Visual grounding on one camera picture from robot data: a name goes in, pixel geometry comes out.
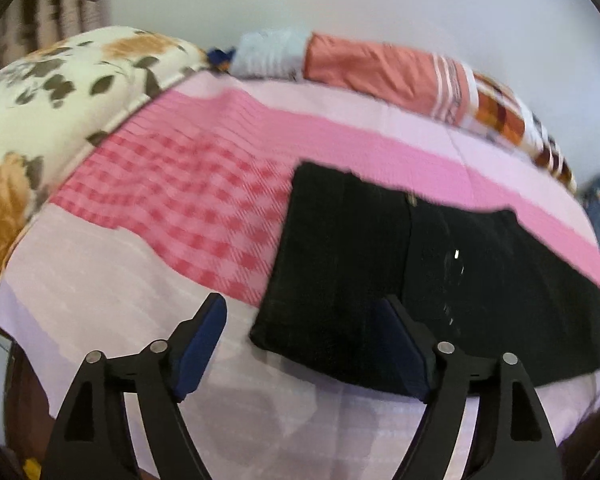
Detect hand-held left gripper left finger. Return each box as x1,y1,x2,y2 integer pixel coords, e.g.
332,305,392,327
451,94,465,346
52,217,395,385
40,292,228,480

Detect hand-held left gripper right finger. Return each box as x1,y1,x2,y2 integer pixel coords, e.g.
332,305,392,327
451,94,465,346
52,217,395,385
375,294,563,480

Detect black pants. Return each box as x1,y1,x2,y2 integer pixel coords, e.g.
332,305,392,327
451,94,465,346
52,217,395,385
250,160,600,401

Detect pink checked bed sheet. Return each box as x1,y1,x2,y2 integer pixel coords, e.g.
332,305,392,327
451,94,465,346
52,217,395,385
0,67,600,480

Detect floral cream pillow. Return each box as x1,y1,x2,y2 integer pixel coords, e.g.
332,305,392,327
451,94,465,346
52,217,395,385
0,27,216,306

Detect salmon plaid pillow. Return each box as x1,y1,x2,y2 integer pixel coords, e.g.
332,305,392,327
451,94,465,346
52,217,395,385
302,32,578,193

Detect light blue cloth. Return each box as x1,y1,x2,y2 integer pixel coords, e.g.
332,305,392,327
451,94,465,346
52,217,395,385
227,27,313,81

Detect brown patterned curtain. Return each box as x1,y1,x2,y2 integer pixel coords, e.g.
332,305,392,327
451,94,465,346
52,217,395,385
0,0,111,73

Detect brown wooden bed frame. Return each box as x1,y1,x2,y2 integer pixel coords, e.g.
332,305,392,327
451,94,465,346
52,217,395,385
2,340,56,466

